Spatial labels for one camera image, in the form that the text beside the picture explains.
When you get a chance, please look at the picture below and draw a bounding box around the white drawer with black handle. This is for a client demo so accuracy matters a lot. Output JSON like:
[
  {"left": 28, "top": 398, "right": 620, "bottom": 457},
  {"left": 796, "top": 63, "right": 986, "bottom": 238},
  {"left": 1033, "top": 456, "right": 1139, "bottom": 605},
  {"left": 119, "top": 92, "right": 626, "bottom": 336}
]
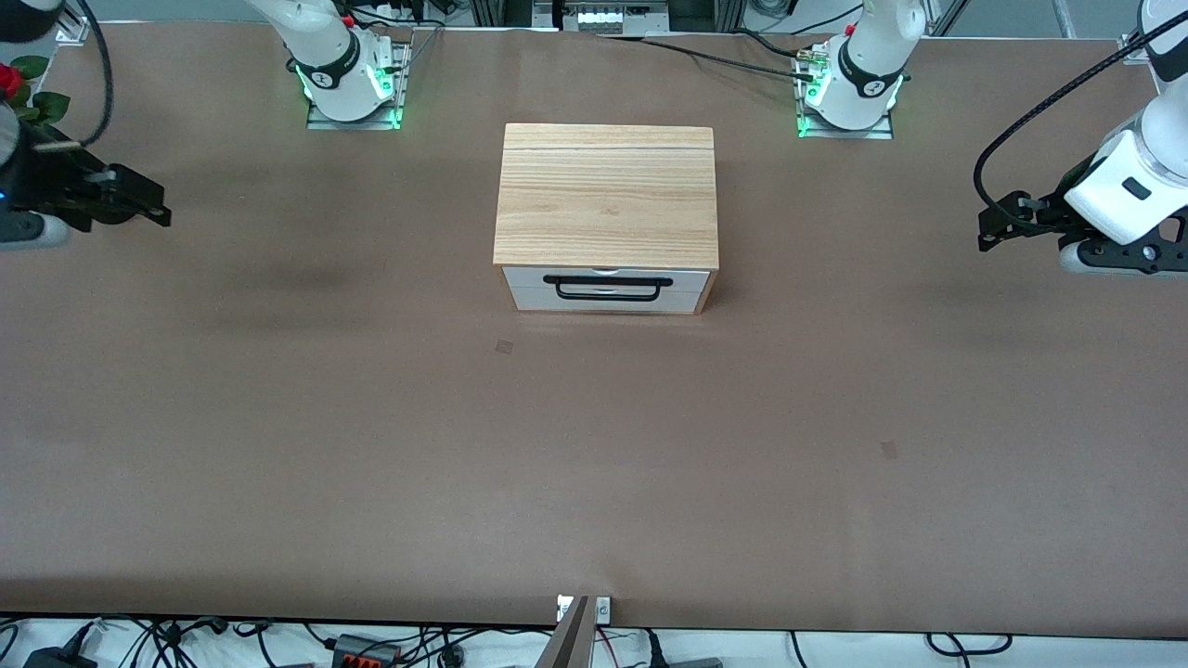
[{"left": 502, "top": 266, "right": 712, "bottom": 303}]

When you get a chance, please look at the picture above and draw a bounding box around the wooden drawer cabinet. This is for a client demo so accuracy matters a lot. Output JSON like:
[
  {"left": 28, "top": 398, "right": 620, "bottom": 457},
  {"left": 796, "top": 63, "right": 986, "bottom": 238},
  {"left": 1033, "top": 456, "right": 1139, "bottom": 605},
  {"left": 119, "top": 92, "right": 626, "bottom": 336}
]
[{"left": 493, "top": 123, "right": 722, "bottom": 316}]

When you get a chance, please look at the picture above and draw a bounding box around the red rose with leaves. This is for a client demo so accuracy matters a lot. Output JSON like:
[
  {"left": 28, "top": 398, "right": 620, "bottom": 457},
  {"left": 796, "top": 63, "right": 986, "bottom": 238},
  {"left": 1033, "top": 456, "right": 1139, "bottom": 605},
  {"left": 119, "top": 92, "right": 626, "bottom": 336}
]
[{"left": 0, "top": 56, "right": 72, "bottom": 126}]

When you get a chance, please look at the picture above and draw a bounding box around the white power strip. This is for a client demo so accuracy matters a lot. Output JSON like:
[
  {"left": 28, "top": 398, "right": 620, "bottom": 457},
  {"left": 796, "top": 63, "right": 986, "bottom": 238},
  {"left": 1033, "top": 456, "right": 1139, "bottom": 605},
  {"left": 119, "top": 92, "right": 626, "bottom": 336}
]
[{"left": 575, "top": 6, "right": 643, "bottom": 34}]

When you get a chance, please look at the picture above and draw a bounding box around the black box with red buttons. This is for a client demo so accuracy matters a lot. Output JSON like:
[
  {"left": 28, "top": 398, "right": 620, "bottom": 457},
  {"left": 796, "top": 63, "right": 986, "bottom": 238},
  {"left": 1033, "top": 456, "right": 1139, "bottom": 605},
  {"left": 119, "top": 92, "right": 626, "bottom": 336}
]
[{"left": 332, "top": 635, "right": 402, "bottom": 668}]

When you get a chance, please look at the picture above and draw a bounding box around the black left camera bracket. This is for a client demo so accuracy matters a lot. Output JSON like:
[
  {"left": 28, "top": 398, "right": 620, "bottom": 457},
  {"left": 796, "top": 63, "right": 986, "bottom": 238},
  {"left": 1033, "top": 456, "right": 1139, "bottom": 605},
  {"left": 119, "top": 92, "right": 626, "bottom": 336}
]
[{"left": 1081, "top": 218, "right": 1188, "bottom": 275}]

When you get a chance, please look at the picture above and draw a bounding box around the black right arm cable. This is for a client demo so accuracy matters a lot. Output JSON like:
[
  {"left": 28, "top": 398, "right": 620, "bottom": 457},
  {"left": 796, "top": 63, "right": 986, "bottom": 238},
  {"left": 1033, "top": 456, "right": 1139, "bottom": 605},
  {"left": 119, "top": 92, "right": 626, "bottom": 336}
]
[{"left": 76, "top": 0, "right": 115, "bottom": 148}]

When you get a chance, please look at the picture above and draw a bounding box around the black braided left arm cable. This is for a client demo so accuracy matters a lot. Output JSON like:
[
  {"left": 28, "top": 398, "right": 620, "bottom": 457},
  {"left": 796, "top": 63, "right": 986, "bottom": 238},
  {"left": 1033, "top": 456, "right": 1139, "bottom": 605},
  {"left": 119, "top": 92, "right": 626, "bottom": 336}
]
[{"left": 973, "top": 9, "right": 1188, "bottom": 216}]

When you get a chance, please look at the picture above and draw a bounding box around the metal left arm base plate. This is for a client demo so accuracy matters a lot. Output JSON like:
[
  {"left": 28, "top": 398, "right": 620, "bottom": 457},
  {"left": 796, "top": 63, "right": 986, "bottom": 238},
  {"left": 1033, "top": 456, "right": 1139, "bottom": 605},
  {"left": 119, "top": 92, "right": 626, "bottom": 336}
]
[{"left": 796, "top": 46, "right": 895, "bottom": 140}]

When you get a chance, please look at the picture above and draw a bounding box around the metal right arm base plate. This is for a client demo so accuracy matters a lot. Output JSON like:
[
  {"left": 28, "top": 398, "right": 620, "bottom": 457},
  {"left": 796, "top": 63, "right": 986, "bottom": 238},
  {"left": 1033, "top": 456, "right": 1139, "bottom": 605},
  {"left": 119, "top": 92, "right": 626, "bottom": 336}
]
[{"left": 306, "top": 42, "right": 411, "bottom": 131}]

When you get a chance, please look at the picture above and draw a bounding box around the long black table cable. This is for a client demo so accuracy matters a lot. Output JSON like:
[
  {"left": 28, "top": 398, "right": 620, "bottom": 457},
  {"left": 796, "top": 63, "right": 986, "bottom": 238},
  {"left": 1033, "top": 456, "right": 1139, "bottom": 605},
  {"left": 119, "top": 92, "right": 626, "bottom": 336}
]
[{"left": 603, "top": 35, "right": 820, "bottom": 80}]

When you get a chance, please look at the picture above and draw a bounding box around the looped black floor cable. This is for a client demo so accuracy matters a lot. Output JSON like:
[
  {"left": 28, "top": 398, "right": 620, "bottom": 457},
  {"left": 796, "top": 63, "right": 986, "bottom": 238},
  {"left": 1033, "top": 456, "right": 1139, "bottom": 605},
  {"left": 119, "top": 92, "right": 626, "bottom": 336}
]
[{"left": 926, "top": 633, "right": 1014, "bottom": 657}]

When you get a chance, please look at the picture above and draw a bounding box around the brown wedge camera post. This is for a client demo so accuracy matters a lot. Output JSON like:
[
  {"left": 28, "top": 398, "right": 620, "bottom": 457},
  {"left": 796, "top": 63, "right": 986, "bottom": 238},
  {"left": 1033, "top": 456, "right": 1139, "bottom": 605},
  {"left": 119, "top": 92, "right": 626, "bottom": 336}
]
[{"left": 536, "top": 596, "right": 595, "bottom": 668}]

